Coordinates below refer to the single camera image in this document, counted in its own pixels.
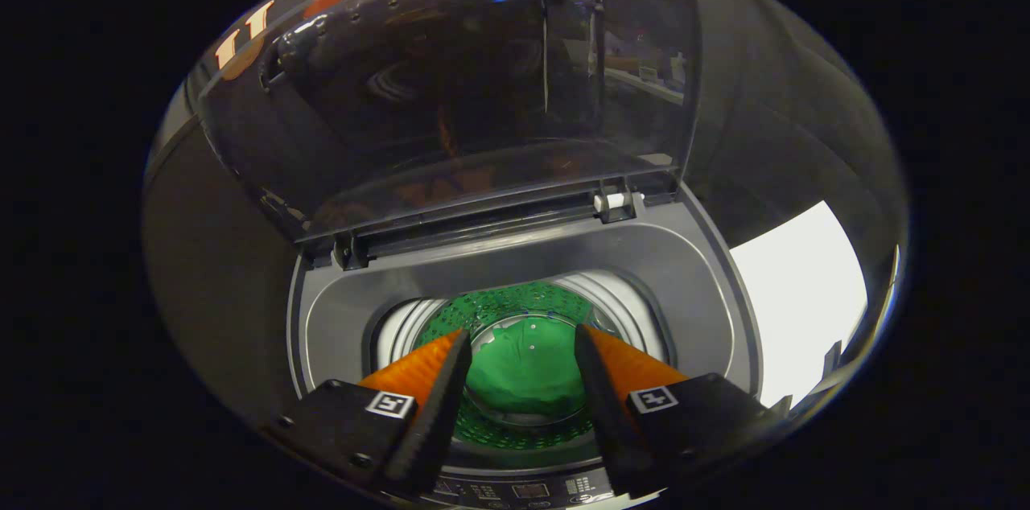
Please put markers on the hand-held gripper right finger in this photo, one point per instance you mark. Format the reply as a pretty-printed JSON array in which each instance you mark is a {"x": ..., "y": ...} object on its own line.
[{"x": 607, "y": 413}]

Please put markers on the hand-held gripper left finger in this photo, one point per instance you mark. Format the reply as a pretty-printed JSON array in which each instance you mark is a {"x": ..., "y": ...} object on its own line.
[{"x": 438, "y": 413}]

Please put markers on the green polo shirt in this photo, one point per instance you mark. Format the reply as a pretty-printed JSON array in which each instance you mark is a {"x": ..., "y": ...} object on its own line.
[{"x": 527, "y": 373}]

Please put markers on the dark transparent washing machine lid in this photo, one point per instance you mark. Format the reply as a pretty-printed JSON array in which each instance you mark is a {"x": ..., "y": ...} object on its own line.
[{"x": 451, "y": 92}]

